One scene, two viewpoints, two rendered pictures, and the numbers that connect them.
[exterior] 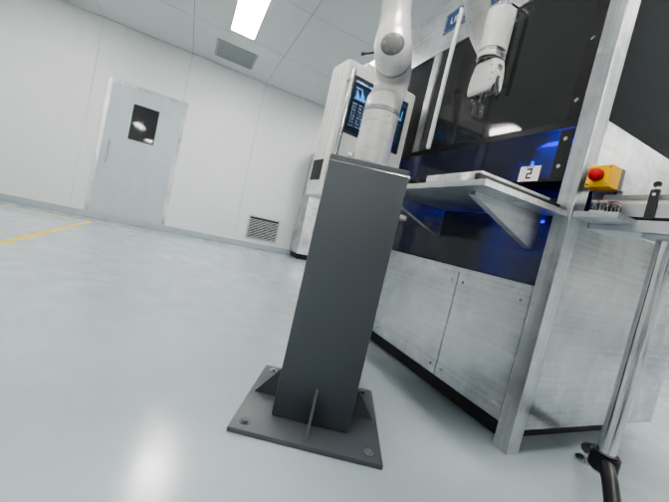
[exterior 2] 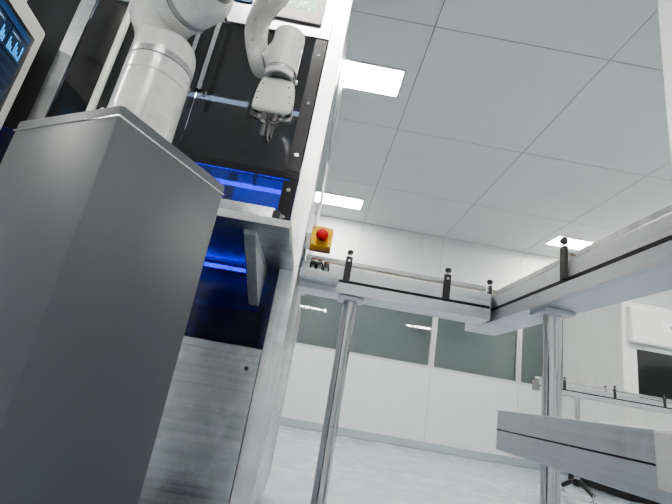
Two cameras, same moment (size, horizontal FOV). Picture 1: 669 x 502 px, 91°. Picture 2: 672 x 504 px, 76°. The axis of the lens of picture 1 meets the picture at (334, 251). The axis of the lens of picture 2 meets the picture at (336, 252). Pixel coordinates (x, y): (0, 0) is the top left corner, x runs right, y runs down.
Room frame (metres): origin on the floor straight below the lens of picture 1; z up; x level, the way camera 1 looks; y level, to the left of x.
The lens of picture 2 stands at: (0.49, 0.44, 0.52)
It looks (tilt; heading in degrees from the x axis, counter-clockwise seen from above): 18 degrees up; 294
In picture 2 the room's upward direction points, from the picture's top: 10 degrees clockwise
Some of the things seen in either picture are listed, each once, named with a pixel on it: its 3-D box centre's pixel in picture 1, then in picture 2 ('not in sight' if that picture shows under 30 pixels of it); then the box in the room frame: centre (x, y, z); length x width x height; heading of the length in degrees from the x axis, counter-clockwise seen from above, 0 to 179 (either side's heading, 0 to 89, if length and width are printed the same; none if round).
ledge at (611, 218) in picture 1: (605, 219); (319, 278); (1.10, -0.85, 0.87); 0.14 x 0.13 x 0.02; 115
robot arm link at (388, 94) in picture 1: (389, 85); (166, 29); (1.18, -0.06, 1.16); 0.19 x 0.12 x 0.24; 169
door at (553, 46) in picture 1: (543, 58); (257, 94); (1.39, -0.65, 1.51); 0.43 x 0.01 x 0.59; 25
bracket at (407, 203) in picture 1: (414, 215); not in sight; (1.62, -0.34, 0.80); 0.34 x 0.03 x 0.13; 115
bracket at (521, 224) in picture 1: (502, 221); (252, 272); (1.17, -0.55, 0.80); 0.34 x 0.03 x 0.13; 115
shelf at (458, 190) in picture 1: (457, 201); (172, 232); (1.40, -0.45, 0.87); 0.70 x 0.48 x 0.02; 25
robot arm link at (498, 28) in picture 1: (497, 33); (284, 54); (1.09, -0.34, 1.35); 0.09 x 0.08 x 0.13; 169
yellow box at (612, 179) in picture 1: (604, 178); (321, 239); (1.10, -0.80, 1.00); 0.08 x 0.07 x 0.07; 115
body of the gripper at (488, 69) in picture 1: (486, 78); (274, 97); (1.08, -0.34, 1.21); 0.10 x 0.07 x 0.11; 25
